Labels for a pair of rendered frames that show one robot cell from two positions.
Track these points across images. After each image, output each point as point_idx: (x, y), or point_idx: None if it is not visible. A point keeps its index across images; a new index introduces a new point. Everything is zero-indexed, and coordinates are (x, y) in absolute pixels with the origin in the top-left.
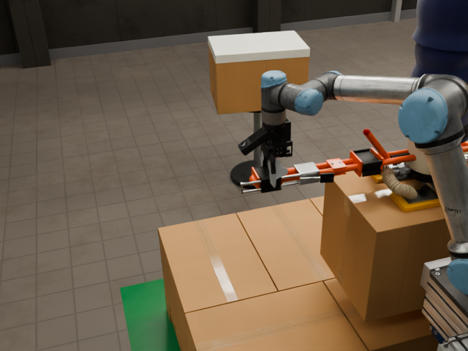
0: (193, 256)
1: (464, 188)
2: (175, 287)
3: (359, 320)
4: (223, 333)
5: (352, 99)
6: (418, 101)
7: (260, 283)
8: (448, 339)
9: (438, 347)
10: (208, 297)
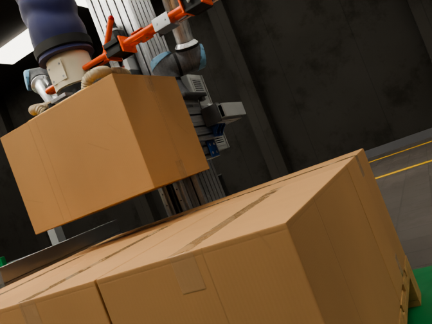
0: (270, 204)
1: None
2: (337, 182)
3: (195, 209)
4: (317, 169)
5: None
6: None
7: (229, 206)
8: (216, 104)
9: (222, 105)
10: (303, 180)
